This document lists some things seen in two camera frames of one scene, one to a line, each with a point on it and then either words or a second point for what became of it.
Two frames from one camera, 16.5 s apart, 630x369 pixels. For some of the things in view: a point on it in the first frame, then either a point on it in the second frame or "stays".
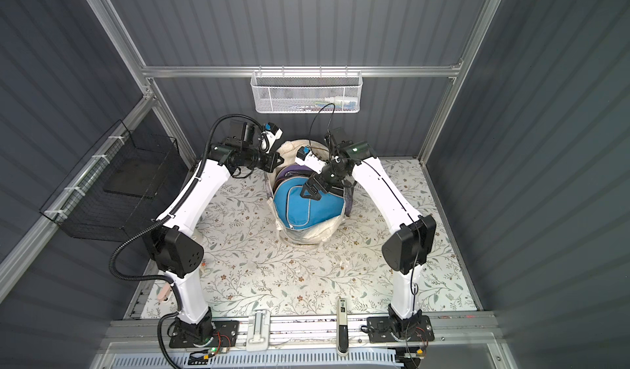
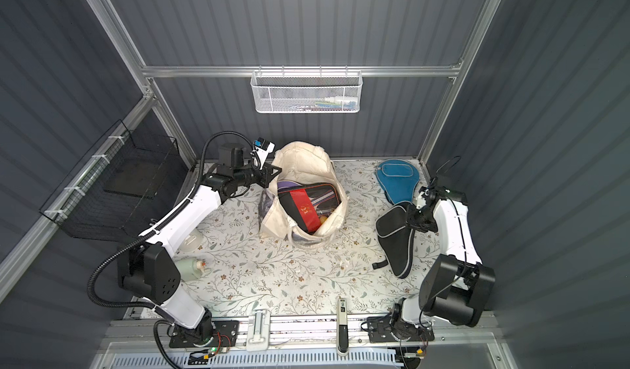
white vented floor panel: (258, 359) stays
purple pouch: (294, 170) -> (287, 184)
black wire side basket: (121, 188) stays
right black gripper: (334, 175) -> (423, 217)
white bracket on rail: (258, 330) stays
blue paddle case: (299, 212) -> (399, 178)
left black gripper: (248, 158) -> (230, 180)
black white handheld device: (342, 326) stays
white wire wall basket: (306, 92) stays
